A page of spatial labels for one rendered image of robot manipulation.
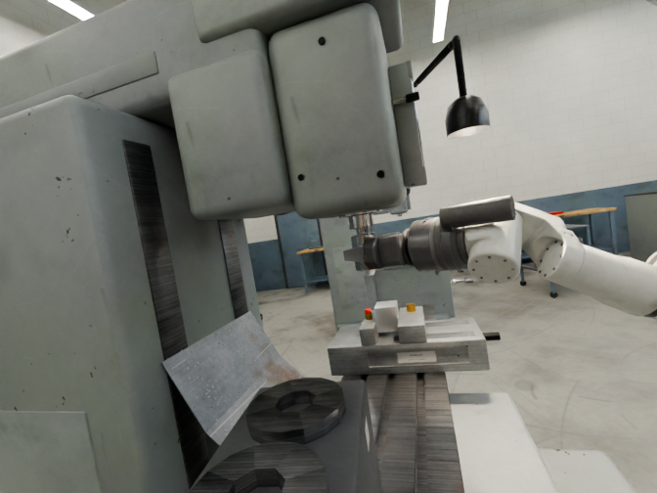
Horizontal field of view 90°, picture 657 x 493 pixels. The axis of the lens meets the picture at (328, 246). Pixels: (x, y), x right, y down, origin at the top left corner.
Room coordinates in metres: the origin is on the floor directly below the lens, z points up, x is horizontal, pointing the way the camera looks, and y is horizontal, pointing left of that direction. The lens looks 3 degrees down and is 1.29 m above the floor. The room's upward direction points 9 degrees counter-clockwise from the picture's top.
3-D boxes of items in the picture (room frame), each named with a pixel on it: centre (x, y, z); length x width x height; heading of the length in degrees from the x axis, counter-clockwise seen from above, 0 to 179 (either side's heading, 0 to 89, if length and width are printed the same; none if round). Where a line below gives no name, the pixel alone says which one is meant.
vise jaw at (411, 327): (0.78, -0.17, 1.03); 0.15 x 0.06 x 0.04; 165
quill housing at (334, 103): (0.63, -0.06, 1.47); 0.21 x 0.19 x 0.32; 164
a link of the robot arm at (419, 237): (0.57, -0.14, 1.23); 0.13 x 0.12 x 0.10; 141
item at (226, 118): (0.68, 0.12, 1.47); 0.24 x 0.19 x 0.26; 164
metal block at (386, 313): (0.79, -0.12, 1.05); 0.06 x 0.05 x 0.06; 165
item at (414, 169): (0.60, -0.17, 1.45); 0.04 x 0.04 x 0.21; 74
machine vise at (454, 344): (0.78, -0.15, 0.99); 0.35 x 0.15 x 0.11; 75
